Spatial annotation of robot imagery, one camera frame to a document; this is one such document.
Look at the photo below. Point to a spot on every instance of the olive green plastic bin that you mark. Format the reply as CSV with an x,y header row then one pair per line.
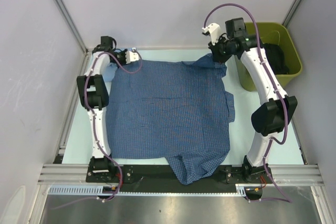
x,y
272,33

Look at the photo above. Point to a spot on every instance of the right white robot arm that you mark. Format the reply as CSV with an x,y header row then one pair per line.
x,y
270,121

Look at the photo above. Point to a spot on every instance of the white slotted cable duct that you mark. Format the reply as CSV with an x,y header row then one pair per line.
x,y
75,190

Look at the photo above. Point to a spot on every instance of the aluminium frame rail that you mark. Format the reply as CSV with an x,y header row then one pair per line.
x,y
63,174

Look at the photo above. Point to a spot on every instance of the black clothes in bin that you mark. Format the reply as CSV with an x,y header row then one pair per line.
x,y
276,58

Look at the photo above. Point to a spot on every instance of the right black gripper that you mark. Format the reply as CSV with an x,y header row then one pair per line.
x,y
216,57

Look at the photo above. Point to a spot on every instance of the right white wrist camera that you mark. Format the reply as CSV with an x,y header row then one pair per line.
x,y
214,31

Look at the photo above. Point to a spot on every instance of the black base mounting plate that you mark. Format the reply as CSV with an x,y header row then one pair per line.
x,y
151,179

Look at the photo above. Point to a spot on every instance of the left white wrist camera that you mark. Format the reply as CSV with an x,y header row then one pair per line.
x,y
131,56

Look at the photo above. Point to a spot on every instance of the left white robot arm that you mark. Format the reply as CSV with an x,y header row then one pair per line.
x,y
94,98

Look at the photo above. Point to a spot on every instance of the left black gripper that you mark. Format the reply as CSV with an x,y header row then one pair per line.
x,y
123,52

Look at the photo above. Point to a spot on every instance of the light blue folded shirt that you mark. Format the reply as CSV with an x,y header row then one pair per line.
x,y
109,72

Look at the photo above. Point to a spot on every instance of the blue checkered long sleeve shirt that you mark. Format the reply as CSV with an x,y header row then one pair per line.
x,y
179,111

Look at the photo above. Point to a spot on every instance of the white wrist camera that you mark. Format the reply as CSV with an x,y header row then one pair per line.
x,y
214,31
131,56

